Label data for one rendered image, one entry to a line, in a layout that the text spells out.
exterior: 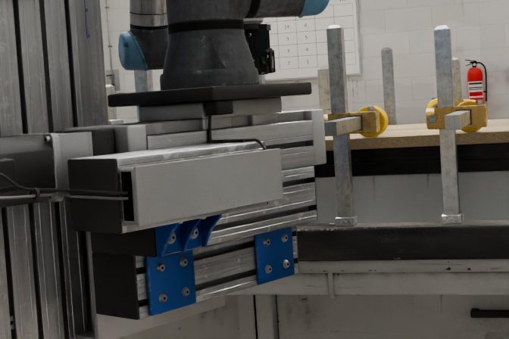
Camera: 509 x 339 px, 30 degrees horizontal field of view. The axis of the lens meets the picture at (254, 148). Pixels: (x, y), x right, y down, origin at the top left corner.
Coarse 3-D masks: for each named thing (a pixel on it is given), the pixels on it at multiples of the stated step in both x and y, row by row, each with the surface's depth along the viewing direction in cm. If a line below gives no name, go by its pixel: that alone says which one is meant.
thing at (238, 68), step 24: (192, 24) 139; (216, 24) 139; (240, 24) 142; (168, 48) 143; (192, 48) 139; (216, 48) 139; (240, 48) 141; (168, 72) 141; (192, 72) 138; (216, 72) 138; (240, 72) 139
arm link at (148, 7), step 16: (144, 0) 176; (160, 0) 177; (144, 16) 177; (160, 16) 178; (128, 32) 180; (144, 32) 178; (160, 32) 178; (128, 48) 177; (144, 48) 178; (160, 48) 179; (128, 64) 179; (144, 64) 180; (160, 64) 181
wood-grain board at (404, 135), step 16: (400, 128) 287; (416, 128) 280; (496, 128) 248; (352, 144) 241; (368, 144) 240; (384, 144) 239; (400, 144) 238; (416, 144) 237; (432, 144) 236; (464, 144) 233
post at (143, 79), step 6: (138, 72) 239; (144, 72) 239; (150, 72) 241; (138, 78) 239; (144, 78) 239; (150, 78) 240; (138, 84) 239; (144, 84) 239; (150, 84) 240; (138, 90) 239; (144, 90) 239; (150, 90) 240; (138, 108) 240; (138, 114) 240; (138, 120) 240
